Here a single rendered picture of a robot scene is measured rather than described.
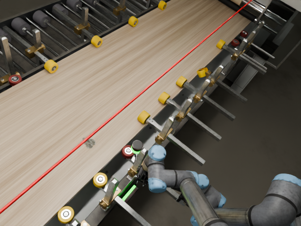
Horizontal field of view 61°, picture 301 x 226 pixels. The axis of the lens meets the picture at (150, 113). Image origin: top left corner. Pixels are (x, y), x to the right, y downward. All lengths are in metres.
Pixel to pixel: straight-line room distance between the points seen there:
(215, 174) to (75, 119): 1.70
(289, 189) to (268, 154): 2.29
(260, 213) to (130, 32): 1.84
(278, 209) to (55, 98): 1.40
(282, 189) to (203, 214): 0.33
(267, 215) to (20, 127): 1.36
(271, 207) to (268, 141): 2.48
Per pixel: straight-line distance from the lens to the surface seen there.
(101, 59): 2.07
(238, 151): 3.16
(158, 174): 1.09
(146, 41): 2.35
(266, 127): 3.63
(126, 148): 1.61
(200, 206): 0.97
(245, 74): 3.59
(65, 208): 1.46
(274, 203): 1.06
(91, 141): 1.61
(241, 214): 1.14
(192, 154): 1.67
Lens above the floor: 2.31
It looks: 51 degrees down
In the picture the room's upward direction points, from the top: 23 degrees clockwise
